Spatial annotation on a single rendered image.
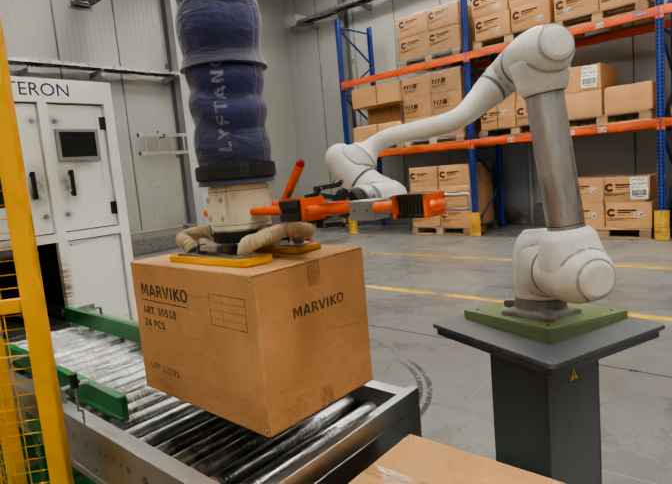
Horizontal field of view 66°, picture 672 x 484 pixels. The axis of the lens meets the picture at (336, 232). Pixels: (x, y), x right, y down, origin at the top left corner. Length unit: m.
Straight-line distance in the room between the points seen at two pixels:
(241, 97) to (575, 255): 0.98
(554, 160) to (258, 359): 0.93
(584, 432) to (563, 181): 0.82
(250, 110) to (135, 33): 10.09
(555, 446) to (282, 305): 0.97
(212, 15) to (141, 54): 9.97
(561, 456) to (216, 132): 1.40
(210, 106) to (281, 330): 0.61
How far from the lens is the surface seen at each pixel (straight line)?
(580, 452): 1.92
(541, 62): 1.49
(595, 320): 1.77
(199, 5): 1.48
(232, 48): 1.45
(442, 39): 9.38
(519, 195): 10.07
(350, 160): 1.58
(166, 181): 11.21
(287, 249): 1.46
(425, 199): 1.05
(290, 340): 1.31
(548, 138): 1.52
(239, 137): 1.42
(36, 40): 10.67
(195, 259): 1.47
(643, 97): 8.21
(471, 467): 1.43
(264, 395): 1.30
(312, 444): 1.56
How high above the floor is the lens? 1.29
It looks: 7 degrees down
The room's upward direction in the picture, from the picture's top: 5 degrees counter-clockwise
